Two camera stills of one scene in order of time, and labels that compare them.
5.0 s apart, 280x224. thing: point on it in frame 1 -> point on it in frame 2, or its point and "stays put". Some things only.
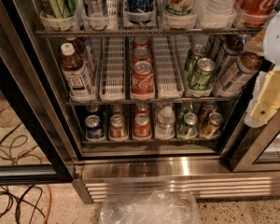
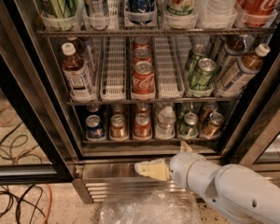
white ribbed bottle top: [217, 5] stays put
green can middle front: [200, 80] stays put
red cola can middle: [141, 54] stays put
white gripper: [279, 37] -> [183, 167]
